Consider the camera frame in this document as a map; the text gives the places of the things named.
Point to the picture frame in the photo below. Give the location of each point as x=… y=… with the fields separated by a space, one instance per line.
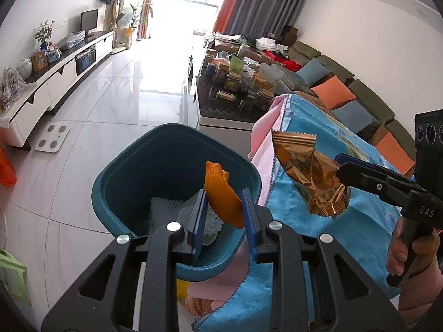
x=39 y=61

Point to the blue printed blanket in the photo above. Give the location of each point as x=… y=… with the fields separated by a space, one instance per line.
x=346 y=214

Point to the plastic bag of toys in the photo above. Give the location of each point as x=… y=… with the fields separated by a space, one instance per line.
x=10 y=86

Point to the black monitor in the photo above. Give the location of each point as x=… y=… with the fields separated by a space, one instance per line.
x=89 y=20

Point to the black glass coffee table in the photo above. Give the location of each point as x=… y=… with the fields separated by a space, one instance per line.
x=214 y=110

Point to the white bathroom scale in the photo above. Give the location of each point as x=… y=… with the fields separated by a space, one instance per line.
x=52 y=137

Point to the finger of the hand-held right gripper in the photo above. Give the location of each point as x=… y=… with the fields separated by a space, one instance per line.
x=363 y=176

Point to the grey-blue cushion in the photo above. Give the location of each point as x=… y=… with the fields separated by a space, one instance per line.
x=354 y=116

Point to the light blue cushion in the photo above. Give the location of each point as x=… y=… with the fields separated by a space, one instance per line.
x=313 y=72

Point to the pile of clothes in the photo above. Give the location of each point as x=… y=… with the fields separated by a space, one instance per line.
x=266 y=43

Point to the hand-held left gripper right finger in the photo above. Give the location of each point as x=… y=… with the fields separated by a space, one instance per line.
x=248 y=224

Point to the grey curtain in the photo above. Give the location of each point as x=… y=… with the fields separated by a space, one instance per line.
x=263 y=7

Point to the blue and white ceramic pot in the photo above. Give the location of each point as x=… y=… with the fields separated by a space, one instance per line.
x=54 y=55

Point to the orange peel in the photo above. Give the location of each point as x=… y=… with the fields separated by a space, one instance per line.
x=221 y=197

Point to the white foam fruit net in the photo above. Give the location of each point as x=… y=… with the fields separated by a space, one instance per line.
x=166 y=211

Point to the large orange cushion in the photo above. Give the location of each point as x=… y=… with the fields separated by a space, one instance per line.
x=332 y=93

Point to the person's right hand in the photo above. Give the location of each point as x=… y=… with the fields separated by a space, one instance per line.
x=396 y=249

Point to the white TV cabinet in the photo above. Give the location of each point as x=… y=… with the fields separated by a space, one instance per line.
x=59 y=76

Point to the olive green sofa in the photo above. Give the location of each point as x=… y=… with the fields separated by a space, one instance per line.
x=373 y=100

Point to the potted green plant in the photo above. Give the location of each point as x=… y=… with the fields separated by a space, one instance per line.
x=129 y=34

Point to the pink towel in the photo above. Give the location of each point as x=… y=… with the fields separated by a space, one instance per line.
x=263 y=138

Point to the group of glass jars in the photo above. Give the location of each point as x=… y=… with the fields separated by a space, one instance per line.
x=232 y=79

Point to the teal plastic bin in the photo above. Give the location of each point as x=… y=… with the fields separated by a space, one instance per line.
x=138 y=166

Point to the flower arrangement in vase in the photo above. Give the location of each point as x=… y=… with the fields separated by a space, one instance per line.
x=43 y=33

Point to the orange plastic bag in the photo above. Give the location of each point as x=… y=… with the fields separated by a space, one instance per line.
x=6 y=169

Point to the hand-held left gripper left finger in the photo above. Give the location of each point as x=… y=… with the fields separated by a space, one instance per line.
x=200 y=221

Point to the wide orange curtain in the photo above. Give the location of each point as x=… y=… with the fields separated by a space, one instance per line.
x=228 y=3

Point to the lidded glass jar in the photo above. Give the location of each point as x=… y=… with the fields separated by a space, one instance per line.
x=24 y=69

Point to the green plastic stool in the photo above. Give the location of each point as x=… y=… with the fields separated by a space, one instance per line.
x=10 y=266

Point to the clear plastic bag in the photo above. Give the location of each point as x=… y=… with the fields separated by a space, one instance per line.
x=71 y=39

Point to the brown cardboard boxes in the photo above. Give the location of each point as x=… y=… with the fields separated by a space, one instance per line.
x=289 y=34

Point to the golden snack wrapper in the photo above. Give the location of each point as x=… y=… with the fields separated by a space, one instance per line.
x=304 y=166

